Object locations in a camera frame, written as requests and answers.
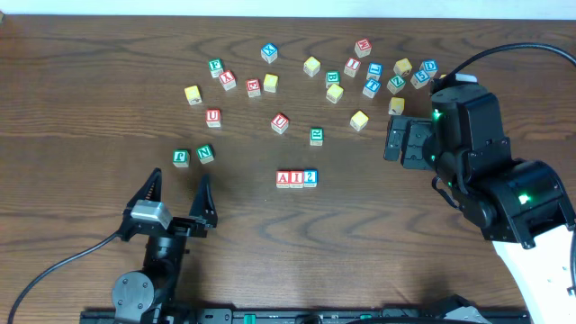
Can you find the green J block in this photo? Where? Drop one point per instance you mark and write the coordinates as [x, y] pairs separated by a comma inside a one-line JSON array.
[[181, 158]]

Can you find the yellow O block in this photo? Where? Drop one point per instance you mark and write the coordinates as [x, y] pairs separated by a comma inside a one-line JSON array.
[[402, 67]]

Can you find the yellow block top centre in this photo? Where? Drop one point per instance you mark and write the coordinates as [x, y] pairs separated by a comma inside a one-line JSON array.
[[311, 66]]

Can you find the red U block centre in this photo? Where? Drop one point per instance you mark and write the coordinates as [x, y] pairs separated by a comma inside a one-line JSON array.
[[280, 123]]

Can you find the red u block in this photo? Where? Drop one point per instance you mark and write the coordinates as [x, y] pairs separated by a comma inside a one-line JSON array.
[[280, 123], [213, 118]]

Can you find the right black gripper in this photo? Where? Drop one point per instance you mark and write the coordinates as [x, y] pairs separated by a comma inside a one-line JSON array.
[[409, 145]]

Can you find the blue 5 block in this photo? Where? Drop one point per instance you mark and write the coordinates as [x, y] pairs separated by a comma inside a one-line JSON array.
[[420, 79]]

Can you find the red Y block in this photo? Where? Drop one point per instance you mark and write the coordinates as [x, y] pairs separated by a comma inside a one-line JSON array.
[[227, 80]]

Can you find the green B block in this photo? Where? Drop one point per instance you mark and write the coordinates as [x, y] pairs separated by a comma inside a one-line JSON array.
[[332, 77]]

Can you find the blue 2 block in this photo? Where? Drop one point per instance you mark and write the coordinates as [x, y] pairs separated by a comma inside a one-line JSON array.
[[310, 178]]

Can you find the red i block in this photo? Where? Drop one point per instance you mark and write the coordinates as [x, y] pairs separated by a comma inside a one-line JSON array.
[[296, 179], [351, 67]]

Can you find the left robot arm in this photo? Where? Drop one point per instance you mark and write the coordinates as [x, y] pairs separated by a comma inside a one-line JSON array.
[[148, 295]]

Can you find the blue X block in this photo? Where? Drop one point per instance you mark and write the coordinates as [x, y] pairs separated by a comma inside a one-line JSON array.
[[269, 53]]

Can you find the yellow block centre right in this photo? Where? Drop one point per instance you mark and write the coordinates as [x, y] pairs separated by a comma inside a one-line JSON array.
[[359, 120]]

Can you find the green Z block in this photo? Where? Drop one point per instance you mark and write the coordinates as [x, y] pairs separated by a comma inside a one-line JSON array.
[[396, 84]]

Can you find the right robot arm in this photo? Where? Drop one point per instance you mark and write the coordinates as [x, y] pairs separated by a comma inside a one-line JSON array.
[[520, 206]]

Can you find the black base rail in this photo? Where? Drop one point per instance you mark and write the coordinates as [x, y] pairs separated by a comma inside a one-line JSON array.
[[454, 308]]

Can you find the yellow block below B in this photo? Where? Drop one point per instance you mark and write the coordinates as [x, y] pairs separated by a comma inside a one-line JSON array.
[[334, 93]]

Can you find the red A block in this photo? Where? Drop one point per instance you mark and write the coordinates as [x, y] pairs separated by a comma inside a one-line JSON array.
[[282, 179]]

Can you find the blue L block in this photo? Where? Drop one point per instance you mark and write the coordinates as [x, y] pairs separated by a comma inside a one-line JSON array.
[[374, 71]]

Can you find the red E block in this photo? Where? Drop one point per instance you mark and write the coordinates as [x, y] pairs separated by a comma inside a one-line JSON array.
[[253, 87]]

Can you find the green R block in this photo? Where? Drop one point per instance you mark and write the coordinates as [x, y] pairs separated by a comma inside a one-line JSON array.
[[316, 136]]

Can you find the yellow block far left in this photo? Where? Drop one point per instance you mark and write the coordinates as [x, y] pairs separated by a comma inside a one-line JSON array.
[[193, 95]]

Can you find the yellow block beside E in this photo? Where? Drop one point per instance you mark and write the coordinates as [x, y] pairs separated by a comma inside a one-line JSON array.
[[271, 83]]

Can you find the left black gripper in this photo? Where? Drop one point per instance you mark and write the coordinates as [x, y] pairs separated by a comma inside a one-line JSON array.
[[178, 226]]

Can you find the green F block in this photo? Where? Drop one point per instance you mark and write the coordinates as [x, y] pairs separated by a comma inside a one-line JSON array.
[[216, 67]]

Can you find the blue D block upper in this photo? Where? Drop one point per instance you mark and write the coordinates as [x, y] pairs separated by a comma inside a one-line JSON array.
[[430, 67]]

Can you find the yellow hammer block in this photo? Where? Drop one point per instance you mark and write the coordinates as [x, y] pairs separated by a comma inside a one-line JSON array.
[[396, 106]]

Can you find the green N block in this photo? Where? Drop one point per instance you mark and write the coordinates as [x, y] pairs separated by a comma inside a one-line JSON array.
[[205, 154]]

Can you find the red U block left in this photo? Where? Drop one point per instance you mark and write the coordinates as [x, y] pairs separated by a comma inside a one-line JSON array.
[[213, 118]]

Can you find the blue T block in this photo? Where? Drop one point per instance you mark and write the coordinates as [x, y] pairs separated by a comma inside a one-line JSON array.
[[371, 88]]

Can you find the red W block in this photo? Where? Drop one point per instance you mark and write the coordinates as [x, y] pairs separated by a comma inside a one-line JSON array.
[[363, 48]]

